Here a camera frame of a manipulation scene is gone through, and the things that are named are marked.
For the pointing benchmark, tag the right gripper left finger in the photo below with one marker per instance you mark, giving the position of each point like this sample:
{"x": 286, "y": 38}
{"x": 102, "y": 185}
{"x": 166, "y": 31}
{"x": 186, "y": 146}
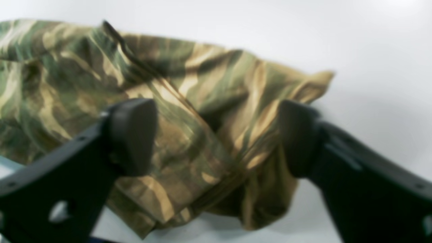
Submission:
{"x": 58, "y": 198}

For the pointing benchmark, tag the camouflage T-shirt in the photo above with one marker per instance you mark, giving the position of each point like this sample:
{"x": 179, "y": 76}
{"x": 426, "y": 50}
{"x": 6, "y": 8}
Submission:
{"x": 217, "y": 148}

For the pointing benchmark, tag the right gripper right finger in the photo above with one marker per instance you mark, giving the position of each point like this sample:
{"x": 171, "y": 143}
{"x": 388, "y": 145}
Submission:
{"x": 370, "y": 199}

